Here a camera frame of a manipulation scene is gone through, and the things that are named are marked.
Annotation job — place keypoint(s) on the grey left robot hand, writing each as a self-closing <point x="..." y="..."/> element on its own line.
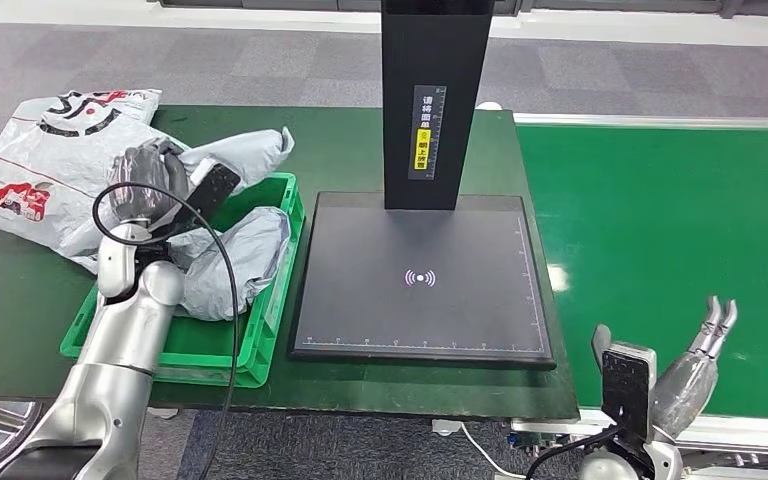
<point x="145" y="182"/>

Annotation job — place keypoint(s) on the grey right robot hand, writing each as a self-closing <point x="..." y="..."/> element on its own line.
<point x="685" y="391"/>

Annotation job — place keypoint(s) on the grey parcel bag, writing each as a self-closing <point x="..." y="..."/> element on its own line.
<point x="251" y="152"/>
<point x="238" y="265"/>

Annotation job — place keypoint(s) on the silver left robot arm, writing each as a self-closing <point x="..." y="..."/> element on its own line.
<point x="119" y="344"/>

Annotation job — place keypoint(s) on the green conveyor belt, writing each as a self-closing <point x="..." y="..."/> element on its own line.
<point x="689" y="212"/>

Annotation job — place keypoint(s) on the black inbound scanner machine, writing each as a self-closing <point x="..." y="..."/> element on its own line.
<point x="417" y="311"/>

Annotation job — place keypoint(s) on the white bag black face print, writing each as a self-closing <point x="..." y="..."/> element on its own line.
<point x="92" y="107"/>

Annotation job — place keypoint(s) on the large white bag red print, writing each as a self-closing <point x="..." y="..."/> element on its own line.
<point x="26" y="166"/>

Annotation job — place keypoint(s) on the green plastic crate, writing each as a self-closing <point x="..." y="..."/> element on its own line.
<point x="271" y="318"/>

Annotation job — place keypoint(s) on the black label with yellow mark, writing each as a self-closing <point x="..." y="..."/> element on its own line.
<point x="427" y="112"/>

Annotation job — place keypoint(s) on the small white round object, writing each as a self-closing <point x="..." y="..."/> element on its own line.
<point x="490" y="106"/>

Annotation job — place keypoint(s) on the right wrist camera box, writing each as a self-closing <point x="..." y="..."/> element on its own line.
<point x="626" y="397"/>

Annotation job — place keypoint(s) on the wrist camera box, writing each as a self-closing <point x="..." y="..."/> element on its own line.
<point x="626" y="397"/>
<point x="215" y="189"/>

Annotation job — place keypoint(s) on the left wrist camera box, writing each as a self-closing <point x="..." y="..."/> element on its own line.
<point x="215" y="189"/>

